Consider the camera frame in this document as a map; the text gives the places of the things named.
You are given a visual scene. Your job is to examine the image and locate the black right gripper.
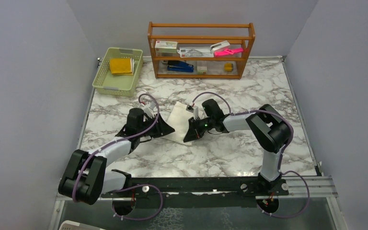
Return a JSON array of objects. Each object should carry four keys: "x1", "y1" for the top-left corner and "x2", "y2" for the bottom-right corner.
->
[{"x1": 184, "y1": 116, "x2": 214, "y2": 142}]

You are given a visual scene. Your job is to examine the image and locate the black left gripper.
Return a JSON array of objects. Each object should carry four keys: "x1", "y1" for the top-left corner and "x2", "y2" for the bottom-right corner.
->
[{"x1": 137, "y1": 113, "x2": 174, "y2": 138}]

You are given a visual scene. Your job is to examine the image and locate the cream white towel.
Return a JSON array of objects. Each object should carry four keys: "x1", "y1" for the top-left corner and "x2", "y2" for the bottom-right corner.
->
[{"x1": 163, "y1": 102, "x2": 193, "y2": 146}]

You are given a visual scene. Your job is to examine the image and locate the green plastic basket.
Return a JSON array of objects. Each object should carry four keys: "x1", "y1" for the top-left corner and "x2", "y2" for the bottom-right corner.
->
[{"x1": 92, "y1": 47, "x2": 143, "y2": 97}]

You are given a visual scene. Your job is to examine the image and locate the yellow brown bear towel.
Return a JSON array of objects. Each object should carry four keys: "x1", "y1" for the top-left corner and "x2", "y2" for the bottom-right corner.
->
[{"x1": 109, "y1": 58, "x2": 135, "y2": 76}]

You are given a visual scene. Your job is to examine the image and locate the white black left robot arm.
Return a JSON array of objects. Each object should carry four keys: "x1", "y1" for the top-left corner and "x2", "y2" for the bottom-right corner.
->
[{"x1": 58, "y1": 108, "x2": 175, "y2": 205}]

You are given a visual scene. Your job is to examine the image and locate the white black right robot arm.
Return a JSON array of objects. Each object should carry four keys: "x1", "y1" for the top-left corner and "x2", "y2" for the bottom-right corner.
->
[{"x1": 183, "y1": 99, "x2": 294, "y2": 195}]

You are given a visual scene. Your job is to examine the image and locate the small white eraser box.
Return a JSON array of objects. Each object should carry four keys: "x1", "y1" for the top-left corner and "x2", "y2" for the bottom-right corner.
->
[{"x1": 196, "y1": 61, "x2": 207, "y2": 75}]

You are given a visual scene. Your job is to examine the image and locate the blue black stapler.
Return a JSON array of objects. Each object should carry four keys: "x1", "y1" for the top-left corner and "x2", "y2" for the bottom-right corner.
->
[{"x1": 167, "y1": 60, "x2": 194, "y2": 73}]

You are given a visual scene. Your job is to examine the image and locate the small yellow block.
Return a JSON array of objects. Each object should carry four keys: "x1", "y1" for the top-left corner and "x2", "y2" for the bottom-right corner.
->
[{"x1": 224, "y1": 63, "x2": 234, "y2": 72}]

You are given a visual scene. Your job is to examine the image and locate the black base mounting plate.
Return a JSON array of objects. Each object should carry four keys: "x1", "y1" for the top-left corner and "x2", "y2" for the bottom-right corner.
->
[{"x1": 98, "y1": 176, "x2": 289, "y2": 212}]

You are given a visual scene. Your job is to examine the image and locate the white green box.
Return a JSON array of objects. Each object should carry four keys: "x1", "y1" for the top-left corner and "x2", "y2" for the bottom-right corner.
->
[{"x1": 154, "y1": 40, "x2": 178, "y2": 54}]

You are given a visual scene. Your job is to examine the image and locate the white stapler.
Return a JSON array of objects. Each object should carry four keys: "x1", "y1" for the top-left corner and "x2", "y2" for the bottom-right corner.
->
[{"x1": 209, "y1": 40, "x2": 230, "y2": 54}]

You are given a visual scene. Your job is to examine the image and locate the wooden shelf rack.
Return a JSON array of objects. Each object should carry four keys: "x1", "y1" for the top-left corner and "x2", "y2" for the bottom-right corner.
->
[{"x1": 148, "y1": 22, "x2": 256, "y2": 80}]

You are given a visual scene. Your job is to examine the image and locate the white tray corner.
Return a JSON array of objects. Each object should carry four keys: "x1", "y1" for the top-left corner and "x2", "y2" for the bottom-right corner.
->
[{"x1": 59, "y1": 220, "x2": 104, "y2": 230}]

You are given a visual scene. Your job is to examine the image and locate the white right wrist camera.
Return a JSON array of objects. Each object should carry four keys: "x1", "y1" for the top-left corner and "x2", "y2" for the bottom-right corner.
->
[{"x1": 186, "y1": 105, "x2": 200, "y2": 120}]

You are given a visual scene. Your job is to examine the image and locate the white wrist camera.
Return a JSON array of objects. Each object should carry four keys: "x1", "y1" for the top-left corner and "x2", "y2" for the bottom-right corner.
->
[
  {"x1": 186, "y1": 105, "x2": 200, "y2": 120},
  {"x1": 142, "y1": 102, "x2": 158, "y2": 119}
]

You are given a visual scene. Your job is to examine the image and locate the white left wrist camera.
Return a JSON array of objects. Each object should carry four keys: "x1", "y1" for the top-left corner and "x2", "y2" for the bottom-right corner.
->
[{"x1": 142, "y1": 102, "x2": 158, "y2": 119}]

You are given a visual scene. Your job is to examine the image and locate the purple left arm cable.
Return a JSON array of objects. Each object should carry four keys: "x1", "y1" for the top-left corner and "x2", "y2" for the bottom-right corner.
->
[{"x1": 71, "y1": 93, "x2": 164, "y2": 221}]

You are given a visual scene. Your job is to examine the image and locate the aluminium rail frame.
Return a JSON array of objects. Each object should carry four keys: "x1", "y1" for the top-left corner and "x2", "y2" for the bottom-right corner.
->
[{"x1": 48, "y1": 174, "x2": 339, "y2": 230}]

